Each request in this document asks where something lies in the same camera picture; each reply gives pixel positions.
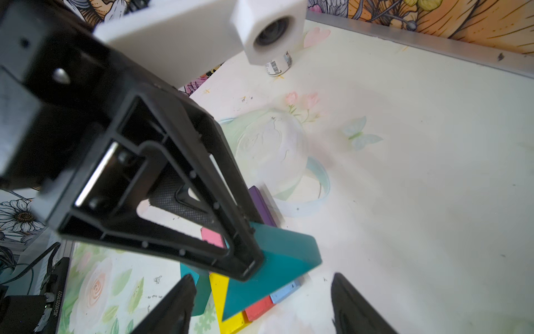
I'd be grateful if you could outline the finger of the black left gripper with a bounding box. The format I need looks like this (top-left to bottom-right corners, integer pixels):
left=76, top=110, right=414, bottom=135
left=58, top=82, right=264, bottom=281

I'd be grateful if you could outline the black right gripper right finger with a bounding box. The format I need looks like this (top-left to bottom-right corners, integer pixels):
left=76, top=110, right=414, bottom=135
left=331, top=273, right=397, bottom=334

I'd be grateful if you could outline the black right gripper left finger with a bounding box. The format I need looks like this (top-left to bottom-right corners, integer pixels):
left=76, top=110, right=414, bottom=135
left=132, top=274, right=197, bottom=334

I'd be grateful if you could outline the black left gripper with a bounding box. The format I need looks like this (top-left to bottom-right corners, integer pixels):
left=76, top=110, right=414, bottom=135
left=1, top=1, right=167, bottom=234

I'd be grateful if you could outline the teal block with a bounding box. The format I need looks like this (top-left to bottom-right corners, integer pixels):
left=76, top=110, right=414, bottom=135
left=223, top=222, right=322, bottom=320
left=180, top=263, right=211, bottom=317

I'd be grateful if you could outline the yellow block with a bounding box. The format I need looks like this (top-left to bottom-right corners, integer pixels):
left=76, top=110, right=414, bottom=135
left=209, top=273, right=251, bottom=334

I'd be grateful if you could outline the pink block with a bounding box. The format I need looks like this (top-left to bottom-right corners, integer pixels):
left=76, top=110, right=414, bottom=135
left=201, top=228, right=227, bottom=249

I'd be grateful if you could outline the blue grey triangle block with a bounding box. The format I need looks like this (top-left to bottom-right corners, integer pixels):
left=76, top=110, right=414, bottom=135
left=270, top=278, right=302, bottom=304

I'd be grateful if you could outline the red block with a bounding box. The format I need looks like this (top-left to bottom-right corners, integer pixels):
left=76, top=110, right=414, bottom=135
left=245, top=296, right=275, bottom=321

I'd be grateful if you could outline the purple rectangular block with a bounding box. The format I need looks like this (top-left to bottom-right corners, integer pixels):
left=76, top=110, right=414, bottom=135
left=248, top=186, right=277, bottom=228

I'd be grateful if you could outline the white bottle green cap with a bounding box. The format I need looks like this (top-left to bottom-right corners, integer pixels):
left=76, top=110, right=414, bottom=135
left=265, top=51, right=293, bottom=77

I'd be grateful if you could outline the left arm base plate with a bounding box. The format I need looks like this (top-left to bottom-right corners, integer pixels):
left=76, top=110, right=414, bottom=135
left=0, top=256, right=72, bottom=334

